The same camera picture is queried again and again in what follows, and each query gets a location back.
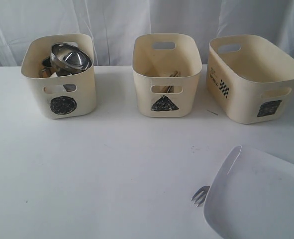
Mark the cream bin with circle mark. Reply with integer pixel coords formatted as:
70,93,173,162
21,33,97,119

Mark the cream bin with triangle mark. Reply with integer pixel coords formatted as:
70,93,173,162
132,33,202,117

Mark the stainless steel bowl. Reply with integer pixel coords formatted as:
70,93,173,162
49,42,93,74

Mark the white background curtain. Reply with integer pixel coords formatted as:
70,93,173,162
0,0,294,66

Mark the steel mug with wire handle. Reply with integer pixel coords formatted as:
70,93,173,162
63,84,77,92

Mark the steel fork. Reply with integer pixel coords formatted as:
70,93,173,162
191,185,210,207

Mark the cream bin with square mark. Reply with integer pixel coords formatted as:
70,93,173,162
206,34,294,124

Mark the white rectangular plate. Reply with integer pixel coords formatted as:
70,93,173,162
203,145,294,239

